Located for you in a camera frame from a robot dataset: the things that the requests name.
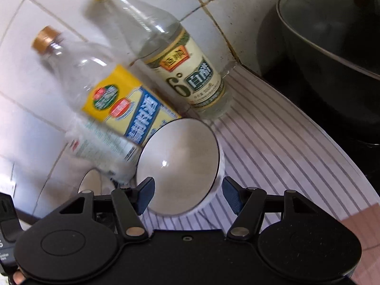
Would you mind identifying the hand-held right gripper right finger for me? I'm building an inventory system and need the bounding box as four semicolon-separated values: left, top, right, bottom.
222;176;323;239

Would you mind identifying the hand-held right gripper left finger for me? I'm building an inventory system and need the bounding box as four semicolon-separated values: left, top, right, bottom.
58;177;155;239

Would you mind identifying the white ribbed bowl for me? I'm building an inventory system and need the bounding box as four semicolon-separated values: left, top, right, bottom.
78;168;119;193
135;118;228;216

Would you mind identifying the striped tablecloth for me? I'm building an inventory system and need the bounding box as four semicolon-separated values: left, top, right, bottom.
139;65;380;232

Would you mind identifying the yellow label oil bottle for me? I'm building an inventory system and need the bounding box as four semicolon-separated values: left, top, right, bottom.
32;26;182;146

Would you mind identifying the black wok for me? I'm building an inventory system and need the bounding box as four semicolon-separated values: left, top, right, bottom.
257;0;380;143

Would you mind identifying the clear vinegar bottle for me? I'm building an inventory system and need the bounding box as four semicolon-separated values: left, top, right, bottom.
86;0;227;119

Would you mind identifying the glass wok lid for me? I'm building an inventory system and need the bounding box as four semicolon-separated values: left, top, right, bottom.
276;0;380;78

